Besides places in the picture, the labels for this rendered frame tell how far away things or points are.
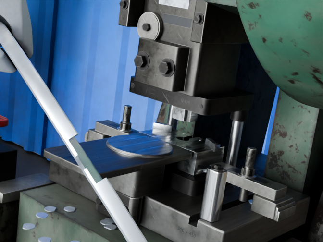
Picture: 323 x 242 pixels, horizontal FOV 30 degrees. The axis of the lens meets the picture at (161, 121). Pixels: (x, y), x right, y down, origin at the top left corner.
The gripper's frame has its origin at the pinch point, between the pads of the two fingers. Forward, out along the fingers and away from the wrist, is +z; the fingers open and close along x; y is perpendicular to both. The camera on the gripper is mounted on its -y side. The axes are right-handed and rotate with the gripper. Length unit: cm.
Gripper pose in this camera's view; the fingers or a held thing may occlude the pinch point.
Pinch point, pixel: (13, 51)
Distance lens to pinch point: 39.6
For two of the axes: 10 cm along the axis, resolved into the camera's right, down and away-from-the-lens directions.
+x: -6.8, 7.0, -2.3
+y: -5.5, -2.8, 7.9
